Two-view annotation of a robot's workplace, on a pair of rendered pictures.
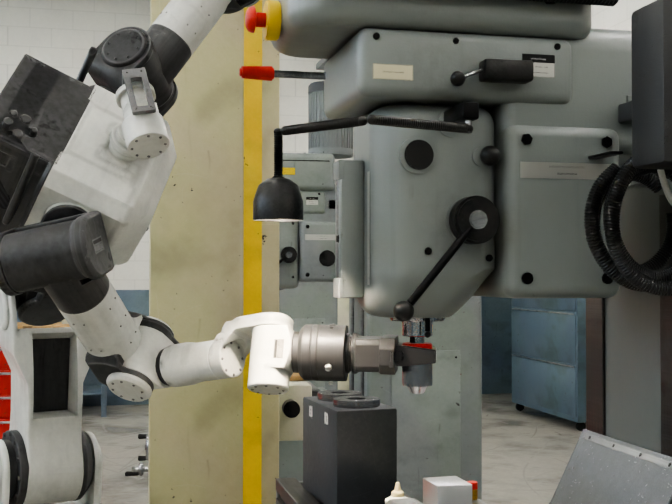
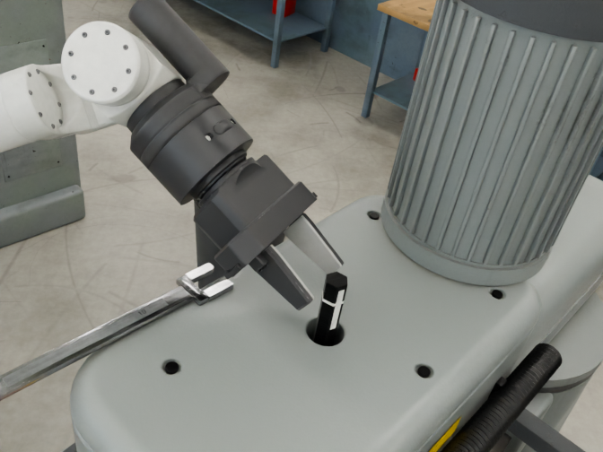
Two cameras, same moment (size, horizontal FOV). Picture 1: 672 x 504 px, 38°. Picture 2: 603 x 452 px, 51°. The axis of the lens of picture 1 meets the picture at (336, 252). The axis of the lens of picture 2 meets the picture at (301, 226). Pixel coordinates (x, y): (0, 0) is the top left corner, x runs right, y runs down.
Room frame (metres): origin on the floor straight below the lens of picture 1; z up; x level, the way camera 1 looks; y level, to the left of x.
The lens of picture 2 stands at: (1.22, 0.17, 2.34)
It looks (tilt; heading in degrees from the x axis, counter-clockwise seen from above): 38 degrees down; 321
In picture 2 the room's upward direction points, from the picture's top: 9 degrees clockwise
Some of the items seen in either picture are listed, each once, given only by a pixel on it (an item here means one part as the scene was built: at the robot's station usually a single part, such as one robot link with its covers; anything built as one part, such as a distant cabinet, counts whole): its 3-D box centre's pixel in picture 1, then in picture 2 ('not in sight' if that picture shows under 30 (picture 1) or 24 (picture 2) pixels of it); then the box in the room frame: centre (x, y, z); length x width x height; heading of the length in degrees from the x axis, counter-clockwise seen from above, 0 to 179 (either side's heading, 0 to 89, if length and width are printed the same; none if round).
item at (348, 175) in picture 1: (348, 229); not in sight; (1.50, -0.02, 1.44); 0.04 x 0.04 x 0.21; 13
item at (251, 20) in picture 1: (256, 19); not in sight; (1.46, 0.12, 1.76); 0.04 x 0.03 x 0.04; 13
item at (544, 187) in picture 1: (533, 215); not in sight; (1.57, -0.32, 1.47); 0.24 x 0.19 x 0.26; 13
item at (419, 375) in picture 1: (417, 367); not in sight; (1.52, -0.13, 1.23); 0.05 x 0.05 x 0.06
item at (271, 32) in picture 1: (271, 20); not in sight; (1.47, 0.10, 1.76); 0.06 x 0.02 x 0.06; 13
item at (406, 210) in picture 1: (419, 214); not in sight; (1.52, -0.13, 1.47); 0.21 x 0.19 x 0.32; 13
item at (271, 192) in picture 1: (278, 198); not in sight; (1.39, 0.08, 1.48); 0.07 x 0.07 x 0.06
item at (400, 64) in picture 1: (442, 81); not in sight; (1.53, -0.17, 1.68); 0.34 x 0.24 x 0.10; 103
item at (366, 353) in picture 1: (358, 354); not in sight; (1.53, -0.04, 1.25); 0.13 x 0.12 x 0.10; 173
